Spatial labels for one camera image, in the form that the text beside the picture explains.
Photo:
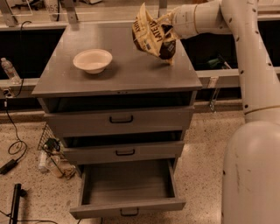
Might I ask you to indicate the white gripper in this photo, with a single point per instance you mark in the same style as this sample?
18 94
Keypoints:
184 20

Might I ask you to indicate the brown chip bag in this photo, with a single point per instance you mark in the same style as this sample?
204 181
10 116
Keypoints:
149 35

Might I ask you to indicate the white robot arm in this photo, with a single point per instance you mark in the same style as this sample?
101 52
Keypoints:
251 167

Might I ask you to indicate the grey drawer cabinet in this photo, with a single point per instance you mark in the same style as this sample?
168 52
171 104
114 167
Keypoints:
133 80

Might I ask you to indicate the grey top drawer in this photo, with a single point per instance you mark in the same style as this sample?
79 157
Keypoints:
121 121

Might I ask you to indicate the grey drawer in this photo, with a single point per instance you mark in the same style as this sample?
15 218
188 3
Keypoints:
121 121
127 189
123 152

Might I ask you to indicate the grey middle drawer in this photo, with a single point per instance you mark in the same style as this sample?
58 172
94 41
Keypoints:
123 152

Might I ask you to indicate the grey bottom drawer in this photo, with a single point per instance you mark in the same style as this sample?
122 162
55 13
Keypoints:
127 189

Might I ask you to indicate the white bowl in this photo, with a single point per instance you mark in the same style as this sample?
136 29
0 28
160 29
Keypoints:
92 61

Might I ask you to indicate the clear plastic water bottle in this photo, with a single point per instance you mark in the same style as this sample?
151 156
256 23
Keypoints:
10 71

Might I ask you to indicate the clear bottle on floor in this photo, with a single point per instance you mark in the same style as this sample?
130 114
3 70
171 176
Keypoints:
42 162

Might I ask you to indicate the black power adapter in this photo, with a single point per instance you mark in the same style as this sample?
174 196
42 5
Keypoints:
7 167

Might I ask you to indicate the black stand bar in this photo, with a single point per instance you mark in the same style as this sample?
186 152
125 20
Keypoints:
18 193

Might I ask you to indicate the green handled tool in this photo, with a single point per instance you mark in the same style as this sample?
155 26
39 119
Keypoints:
218 62

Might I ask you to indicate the wire mesh basket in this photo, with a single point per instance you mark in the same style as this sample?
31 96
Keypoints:
49 143

